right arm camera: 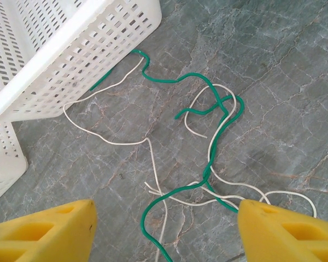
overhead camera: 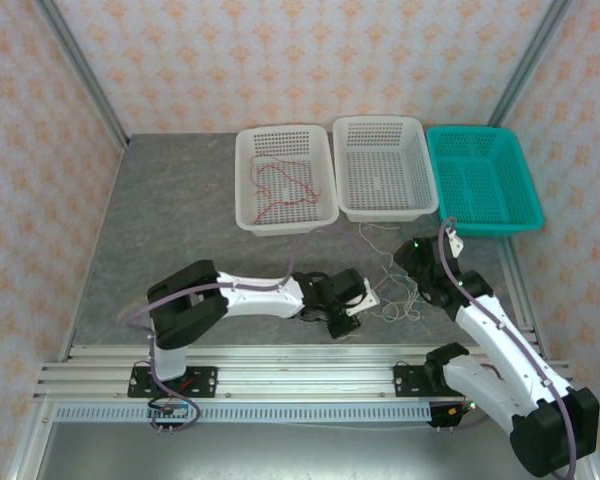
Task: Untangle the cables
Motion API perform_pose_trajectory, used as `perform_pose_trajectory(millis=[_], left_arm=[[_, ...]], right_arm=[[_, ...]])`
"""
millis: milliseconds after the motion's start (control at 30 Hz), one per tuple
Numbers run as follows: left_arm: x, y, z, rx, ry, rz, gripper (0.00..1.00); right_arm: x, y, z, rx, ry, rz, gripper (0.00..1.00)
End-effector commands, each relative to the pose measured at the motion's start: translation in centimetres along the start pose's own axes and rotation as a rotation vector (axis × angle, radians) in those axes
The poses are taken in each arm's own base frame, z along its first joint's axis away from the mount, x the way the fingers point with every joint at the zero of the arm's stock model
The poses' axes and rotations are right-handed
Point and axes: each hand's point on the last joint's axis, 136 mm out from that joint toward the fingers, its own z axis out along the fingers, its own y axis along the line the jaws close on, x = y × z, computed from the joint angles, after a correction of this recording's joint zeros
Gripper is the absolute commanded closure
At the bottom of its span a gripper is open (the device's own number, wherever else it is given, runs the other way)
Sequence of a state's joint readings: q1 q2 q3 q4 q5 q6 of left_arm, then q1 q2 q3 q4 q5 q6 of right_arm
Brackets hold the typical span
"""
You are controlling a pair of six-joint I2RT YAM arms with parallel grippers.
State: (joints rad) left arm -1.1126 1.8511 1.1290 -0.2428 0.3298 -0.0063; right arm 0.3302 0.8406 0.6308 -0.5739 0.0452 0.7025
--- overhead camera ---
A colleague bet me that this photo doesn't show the thin white wire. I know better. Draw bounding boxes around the thin white wire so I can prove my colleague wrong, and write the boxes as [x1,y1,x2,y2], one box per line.
[358,222,431,324]

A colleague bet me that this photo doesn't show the thin red wire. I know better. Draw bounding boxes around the thin red wire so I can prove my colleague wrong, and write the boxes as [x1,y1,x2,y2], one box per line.
[249,153,323,226]

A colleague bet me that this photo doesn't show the white perforated plastic basket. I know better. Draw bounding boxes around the white perforated plastic basket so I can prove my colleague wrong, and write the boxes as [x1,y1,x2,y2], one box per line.
[234,124,340,237]
[332,116,440,224]

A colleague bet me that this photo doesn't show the teal perforated plastic basket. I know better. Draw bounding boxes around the teal perforated plastic basket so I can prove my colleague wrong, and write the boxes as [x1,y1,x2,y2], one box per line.
[425,125,545,237]

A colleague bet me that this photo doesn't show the grey metal bottom panel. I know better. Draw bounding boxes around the grey metal bottom panel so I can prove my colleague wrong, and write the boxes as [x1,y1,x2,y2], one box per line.
[9,419,600,480]

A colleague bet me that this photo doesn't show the right controller circuit board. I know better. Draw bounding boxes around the right controller circuit board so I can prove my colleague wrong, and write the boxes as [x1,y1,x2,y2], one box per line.
[428,398,481,429]

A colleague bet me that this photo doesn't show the controller circuit board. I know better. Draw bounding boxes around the controller circuit board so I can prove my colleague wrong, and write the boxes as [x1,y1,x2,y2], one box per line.
[147,401,192,420]
[428,398,481,429]

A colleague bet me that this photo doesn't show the left controller circuit board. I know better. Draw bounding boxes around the left controller circuit board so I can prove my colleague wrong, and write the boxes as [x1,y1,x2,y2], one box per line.
[147,401,192,420]

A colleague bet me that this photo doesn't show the aluminium mounting rail frame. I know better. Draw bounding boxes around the aluminium mounting rail frame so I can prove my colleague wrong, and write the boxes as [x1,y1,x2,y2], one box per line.
[32,327,579,402]

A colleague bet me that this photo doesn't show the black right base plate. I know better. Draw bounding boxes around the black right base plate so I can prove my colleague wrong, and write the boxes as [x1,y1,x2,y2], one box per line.
[393,364,437,399]

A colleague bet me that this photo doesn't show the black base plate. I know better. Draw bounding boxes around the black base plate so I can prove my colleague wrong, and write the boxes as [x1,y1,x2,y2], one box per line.
[393,364,437,399]
[128,366,219,399]

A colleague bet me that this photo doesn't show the grey slotted cable duct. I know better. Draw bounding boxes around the grey slotted cable duct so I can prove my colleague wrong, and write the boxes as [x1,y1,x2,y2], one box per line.
[53,403,434,424]

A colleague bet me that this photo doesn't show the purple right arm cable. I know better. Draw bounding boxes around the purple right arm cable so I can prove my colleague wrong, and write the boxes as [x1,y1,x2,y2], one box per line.
[435,215,579,480]

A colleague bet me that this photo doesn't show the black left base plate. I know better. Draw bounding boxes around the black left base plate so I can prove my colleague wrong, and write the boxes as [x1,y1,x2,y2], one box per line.
[128,366,219,399]

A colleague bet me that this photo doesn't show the aluminium corner post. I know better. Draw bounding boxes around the aluminium corner post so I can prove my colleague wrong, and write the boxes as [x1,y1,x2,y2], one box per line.
[33,0,131,147]
[487,0,575,129]

